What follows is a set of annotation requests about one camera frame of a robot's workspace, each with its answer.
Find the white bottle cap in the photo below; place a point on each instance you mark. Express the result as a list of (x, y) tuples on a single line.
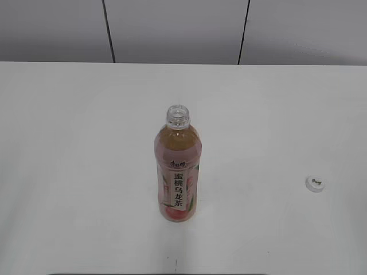
[(315, 184)]

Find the peach oolong tea bottle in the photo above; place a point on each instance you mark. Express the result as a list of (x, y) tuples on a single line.
[(177, 148)]

